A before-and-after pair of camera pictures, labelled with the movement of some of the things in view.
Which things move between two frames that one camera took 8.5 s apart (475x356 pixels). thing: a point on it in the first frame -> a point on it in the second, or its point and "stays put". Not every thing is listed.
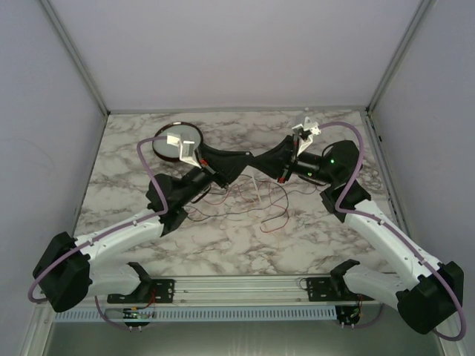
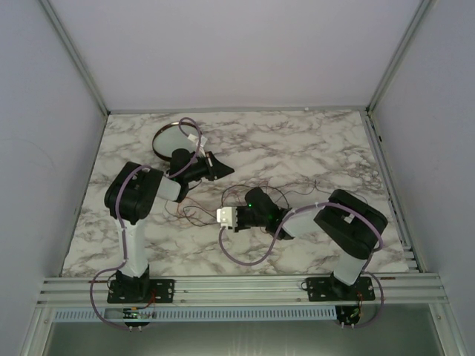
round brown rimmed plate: x=188 y=132 stays put
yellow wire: x=272 y=256 -> x=214 y=209
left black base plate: x=156 y=291 stays put
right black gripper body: x=290 y=165 -> x=246 y=218
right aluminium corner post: x=420 y=16 stays put
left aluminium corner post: x=79 y=57 stays put
